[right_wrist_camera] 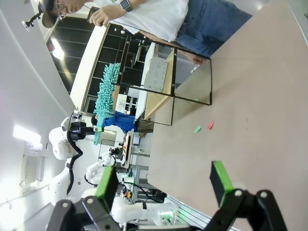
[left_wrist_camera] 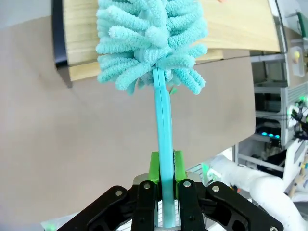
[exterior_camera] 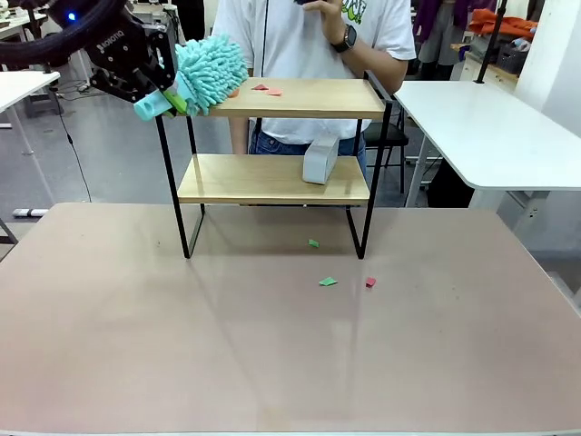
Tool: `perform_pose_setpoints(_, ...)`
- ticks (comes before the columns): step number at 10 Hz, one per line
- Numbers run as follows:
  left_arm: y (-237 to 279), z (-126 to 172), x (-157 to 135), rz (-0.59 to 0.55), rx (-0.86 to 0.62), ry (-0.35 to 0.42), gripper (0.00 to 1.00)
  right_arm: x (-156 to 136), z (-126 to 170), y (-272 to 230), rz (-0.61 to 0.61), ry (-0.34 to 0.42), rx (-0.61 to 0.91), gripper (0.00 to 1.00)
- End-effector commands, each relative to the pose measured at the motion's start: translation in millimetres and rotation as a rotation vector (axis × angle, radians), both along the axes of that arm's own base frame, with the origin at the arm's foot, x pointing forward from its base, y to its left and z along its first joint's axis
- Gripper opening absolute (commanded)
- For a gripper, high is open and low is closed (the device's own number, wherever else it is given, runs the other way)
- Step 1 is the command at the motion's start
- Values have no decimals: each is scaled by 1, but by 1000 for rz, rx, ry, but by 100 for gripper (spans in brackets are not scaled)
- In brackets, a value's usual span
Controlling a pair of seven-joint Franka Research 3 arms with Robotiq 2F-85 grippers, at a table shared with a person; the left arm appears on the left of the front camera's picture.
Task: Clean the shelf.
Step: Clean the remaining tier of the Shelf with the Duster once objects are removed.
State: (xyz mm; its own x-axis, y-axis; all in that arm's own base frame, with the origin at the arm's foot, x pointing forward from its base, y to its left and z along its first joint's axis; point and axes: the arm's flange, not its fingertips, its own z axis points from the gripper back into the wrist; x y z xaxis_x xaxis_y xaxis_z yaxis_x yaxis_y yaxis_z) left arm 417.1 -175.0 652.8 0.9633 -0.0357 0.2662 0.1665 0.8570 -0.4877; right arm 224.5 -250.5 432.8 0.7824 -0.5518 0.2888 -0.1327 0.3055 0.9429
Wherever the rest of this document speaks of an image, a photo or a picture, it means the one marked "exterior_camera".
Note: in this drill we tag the background person in purple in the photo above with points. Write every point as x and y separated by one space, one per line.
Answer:
442 27

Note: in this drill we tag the small green paper scrap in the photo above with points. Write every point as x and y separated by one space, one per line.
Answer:
314 243

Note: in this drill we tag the two-tier wooden black-frame shelf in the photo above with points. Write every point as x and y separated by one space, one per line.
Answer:
290 106

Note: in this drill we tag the person's left forearm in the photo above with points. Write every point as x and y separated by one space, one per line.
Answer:
377 63

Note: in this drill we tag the person in white t-shirt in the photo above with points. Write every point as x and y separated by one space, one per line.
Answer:
281 41

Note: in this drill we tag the white power strip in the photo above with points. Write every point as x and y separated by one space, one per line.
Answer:
29 212

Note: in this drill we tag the white digital clock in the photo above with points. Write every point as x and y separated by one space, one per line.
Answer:
320 161

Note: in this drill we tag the salmon paper scrap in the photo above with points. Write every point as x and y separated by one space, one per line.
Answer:
274 92

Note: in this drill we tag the small red paper scrap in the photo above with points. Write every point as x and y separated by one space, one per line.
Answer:
371 282

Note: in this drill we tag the dark blue phone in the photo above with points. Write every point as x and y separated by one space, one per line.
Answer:
305 2

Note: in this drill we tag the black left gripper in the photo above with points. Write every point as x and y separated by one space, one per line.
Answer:
113 45

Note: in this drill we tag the black stand pole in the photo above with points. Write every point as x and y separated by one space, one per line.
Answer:
492 41

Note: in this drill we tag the orange cloth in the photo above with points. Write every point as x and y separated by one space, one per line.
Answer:
497 22

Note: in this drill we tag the teal chenille duster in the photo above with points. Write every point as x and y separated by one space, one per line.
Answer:
209 75

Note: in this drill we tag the small white side table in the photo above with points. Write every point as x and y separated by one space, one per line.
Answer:
22 86

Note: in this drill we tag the person's right forearm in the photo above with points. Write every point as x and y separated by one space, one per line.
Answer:
239 136

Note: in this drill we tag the person's left hand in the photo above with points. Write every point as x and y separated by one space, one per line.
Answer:
331 20

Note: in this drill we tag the red triangular paper scrap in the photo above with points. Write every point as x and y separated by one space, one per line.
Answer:
259 87

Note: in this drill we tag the black wrist watch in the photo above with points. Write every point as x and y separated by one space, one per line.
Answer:
346 38

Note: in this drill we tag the pale pink paper scrap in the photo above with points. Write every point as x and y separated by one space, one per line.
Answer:
234 93

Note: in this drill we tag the large white side table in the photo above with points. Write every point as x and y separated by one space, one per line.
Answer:
490 131

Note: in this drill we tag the black folding chair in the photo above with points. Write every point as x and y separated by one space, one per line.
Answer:
392 136

